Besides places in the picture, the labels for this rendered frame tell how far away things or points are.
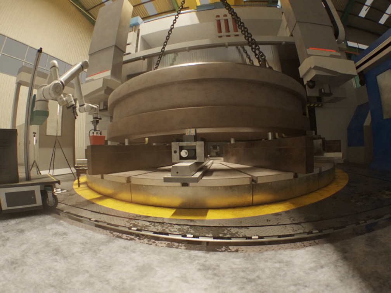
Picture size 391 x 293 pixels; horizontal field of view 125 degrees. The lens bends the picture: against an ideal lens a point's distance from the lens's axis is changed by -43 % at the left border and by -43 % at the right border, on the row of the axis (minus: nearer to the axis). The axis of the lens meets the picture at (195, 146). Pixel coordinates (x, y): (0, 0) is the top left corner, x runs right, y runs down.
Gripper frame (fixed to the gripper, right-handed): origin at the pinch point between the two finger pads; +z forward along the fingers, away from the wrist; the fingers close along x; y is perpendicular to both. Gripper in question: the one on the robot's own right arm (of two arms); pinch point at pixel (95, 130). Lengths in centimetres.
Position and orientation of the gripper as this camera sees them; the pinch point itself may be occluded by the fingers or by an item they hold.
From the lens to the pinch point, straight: 253.3
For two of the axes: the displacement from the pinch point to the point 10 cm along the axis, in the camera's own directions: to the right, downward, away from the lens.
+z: 0.3, 10.0, -0.1
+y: -5.3, 0.0, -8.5
